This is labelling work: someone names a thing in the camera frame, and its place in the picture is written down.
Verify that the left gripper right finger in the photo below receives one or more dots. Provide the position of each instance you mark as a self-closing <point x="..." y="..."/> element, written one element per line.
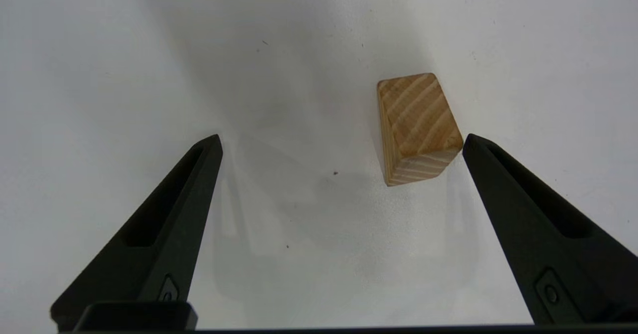
<point x="563" y="264"/>

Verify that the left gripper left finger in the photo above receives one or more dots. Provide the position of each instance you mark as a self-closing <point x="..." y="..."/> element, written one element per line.
<point x="149" y="269"/>

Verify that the triangular wooden building block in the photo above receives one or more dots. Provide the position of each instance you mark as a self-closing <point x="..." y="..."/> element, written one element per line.
<point x="416" y="127"/>

